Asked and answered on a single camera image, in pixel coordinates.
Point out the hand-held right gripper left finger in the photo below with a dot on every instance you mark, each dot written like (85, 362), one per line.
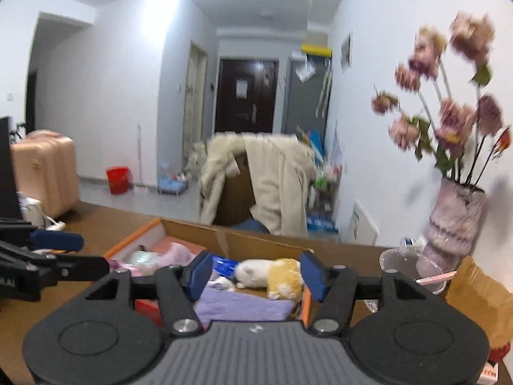
(198, 276)

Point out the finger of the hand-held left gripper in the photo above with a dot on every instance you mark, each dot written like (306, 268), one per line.
(80, 265)
(56, 241)

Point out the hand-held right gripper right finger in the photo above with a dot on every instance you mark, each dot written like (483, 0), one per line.
(312, 274)

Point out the light purple fuzzy sock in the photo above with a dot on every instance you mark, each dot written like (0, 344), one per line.
(178, 256)

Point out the yellow white plush dog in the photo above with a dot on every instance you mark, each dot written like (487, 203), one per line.
(280, 278)

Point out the purple knit cloth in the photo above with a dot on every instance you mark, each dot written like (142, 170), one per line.
(240, 308)

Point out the red cardboard box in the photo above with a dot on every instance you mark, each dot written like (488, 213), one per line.
(256, 244)

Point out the pink flat box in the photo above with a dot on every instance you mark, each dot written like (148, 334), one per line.
(166, 244)

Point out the blue carton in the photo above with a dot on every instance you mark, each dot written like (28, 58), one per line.
(320, 224)

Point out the clear plastic bag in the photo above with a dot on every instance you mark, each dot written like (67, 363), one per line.
(140, 258)

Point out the pink suitcase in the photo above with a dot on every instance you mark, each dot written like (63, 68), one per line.
(44, 168)

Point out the clear plastic bowl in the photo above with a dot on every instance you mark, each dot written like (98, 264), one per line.
(396, 264)

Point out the brown wooden chair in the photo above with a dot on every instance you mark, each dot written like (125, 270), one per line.
(236, 200)

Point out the red bucket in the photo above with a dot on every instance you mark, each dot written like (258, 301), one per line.
(118, 180)

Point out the blue pet bed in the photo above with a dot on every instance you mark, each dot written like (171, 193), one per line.
(172, 186)

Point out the cluttered storage rack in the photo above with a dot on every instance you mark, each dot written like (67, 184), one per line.
(324, 176)

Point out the beige coat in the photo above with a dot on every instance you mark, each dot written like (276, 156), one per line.
(276, 180)

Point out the crumpled plastic bottle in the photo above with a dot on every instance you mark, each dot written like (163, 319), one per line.
(409, 242)

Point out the white mop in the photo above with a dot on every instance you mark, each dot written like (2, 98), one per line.
(140, 156)

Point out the pink plastic spoon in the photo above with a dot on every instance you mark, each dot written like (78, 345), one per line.
(435, 278)

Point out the grey refrigerator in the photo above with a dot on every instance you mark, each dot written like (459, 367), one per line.
(304, 104)

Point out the brown crinkled paper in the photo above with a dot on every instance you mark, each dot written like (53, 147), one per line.
(481, 304)

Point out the dark entrance door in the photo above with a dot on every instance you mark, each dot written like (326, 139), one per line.
(248, 108)

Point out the pale interior door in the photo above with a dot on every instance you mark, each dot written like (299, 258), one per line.
(196, 96)

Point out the dried pink flowers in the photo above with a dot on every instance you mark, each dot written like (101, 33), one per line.
(455, 116)

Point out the yellow box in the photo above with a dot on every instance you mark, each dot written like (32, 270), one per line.
(316, 49)

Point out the white wall panel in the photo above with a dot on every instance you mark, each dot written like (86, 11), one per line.
(364, 224)

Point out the framed wall picture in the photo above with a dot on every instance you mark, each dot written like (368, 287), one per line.
(346, 52)

